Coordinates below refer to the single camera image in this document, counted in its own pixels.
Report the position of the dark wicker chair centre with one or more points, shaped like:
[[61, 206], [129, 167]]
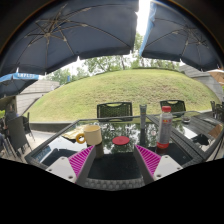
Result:
[[114, 109]]

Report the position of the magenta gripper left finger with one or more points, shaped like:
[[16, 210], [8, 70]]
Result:
[[74, 168]]

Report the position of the dark wicker chair right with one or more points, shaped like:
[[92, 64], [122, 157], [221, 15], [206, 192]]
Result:
[[176, 105]]

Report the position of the grey umbrella pole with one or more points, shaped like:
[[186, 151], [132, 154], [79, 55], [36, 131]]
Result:
[[143, 109]]

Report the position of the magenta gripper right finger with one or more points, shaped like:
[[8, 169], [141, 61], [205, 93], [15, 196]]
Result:
[[153, 166]]

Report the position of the large navy patio umbrella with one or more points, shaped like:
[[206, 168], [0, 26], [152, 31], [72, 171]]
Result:
[[69, 30]]

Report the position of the clear bottle with red cap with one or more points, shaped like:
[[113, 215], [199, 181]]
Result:
[[165, 125]]

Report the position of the blue umbrella at left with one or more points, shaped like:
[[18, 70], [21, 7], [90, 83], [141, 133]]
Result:
[[14, 83]]

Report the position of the glass-top wicker table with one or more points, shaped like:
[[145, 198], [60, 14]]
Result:
[[114, 166]]

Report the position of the cream mug with yellow handle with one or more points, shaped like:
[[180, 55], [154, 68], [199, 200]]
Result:
[[91, 135]]

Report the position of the dark wicker chair left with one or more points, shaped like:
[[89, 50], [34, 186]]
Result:
[[17, 135]]

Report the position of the red round coaster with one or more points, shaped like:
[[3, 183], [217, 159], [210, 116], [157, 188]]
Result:
[[120, 140]]

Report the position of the dark wicker chair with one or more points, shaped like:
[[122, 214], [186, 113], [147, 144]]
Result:
[[17, 135], [114, 109], [176, 105]]

